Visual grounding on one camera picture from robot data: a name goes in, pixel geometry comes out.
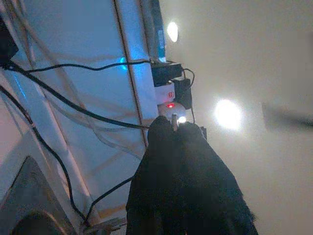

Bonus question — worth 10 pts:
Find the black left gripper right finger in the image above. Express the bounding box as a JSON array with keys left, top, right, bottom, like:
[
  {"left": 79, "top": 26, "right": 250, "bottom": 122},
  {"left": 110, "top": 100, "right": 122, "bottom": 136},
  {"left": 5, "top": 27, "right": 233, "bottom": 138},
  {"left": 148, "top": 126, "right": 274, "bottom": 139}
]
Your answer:
[{"left": 179, "top": 121, "right": 259, "bottom": 235}]

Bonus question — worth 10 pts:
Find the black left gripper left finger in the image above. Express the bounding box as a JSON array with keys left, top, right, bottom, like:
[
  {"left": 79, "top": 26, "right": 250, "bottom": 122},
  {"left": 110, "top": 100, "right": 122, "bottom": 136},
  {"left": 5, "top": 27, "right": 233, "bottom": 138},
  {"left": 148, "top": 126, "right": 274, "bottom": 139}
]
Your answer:
[{"left": 126, "top": 115, "right": 183, "bottom": 235}]

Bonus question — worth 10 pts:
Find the white round device red light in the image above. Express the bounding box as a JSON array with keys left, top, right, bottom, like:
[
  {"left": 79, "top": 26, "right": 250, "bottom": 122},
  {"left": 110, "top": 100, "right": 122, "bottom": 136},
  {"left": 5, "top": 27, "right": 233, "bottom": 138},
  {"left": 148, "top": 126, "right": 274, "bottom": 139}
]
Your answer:
[{"left": 157, "top": 102, "right": 188, "bottom": 124}]

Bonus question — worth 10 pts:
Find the round ceiling light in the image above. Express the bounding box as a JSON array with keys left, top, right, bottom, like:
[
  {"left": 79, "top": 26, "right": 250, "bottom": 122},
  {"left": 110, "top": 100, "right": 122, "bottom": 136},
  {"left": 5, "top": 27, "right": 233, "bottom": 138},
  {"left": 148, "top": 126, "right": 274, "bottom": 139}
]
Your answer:
[
  {"left": 166, "top": 21, "right": 179, "bottom": 43},
  {"left": 214, "top": 98, "right": 243, "bottom": 130}
]

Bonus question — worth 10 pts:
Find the black plug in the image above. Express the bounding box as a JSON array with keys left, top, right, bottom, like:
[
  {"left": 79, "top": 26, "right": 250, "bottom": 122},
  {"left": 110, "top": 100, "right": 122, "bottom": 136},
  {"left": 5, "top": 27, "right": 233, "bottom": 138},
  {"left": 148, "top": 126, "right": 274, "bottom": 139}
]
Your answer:
[{"left": 174, "top": 77, "right": 193, "bottom": 110}]

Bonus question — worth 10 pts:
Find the black plug adapter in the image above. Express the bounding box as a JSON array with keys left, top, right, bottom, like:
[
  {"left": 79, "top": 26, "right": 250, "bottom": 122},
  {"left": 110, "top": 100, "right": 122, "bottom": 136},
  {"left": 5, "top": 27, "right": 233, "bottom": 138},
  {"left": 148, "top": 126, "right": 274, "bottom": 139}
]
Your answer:
[{"left": 151, "top": 62, "right": 183, "bottom": 86}]

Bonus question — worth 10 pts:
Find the black power adapter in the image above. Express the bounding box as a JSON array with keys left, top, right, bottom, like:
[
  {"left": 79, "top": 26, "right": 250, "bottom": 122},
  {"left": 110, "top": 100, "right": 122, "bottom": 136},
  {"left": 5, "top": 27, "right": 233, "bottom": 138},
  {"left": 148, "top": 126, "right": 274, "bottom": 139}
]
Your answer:
[{"left": 0, "top": 17, "right": 19, "bottom": 67}]

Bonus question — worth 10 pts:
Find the black cable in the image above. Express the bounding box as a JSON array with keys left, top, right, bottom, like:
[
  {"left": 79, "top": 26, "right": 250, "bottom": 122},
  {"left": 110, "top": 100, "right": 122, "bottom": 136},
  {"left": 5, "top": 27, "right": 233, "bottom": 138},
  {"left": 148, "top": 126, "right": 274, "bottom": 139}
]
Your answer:
[
  {"left": 85, "top": 176, "right": 134, "bottom": 225},
  {"left": 4, "top": 62, "right": 150, "bottom": 130},
  {"left": 23, "top": 60, "right": 154, "bottom": 73},
  {"left": 0, "top": 85, "right": 90, "bottom": 226}
]

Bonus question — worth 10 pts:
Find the white socket red switch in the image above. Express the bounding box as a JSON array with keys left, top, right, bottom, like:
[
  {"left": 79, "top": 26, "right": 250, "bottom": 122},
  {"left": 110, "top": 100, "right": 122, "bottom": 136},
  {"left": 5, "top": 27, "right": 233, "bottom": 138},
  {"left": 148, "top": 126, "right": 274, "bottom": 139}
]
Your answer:
[{"left": 155, "top": 83, "right": 177, "bottom": 105}]

